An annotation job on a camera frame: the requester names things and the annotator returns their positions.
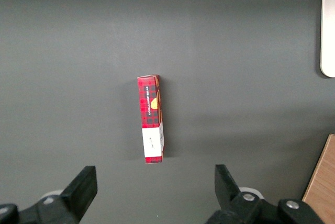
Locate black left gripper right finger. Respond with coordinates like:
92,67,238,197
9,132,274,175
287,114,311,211
206,164,325,224

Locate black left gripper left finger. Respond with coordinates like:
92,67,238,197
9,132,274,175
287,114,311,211
0,165,98,224

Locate wooden drawer cabinet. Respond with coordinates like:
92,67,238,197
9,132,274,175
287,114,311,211
302,133,335,224

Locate red plaid cookie box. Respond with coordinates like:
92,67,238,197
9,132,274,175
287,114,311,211
137,74,166,165

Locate beige plastic tray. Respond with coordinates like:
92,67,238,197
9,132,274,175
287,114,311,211
320,0,335,79

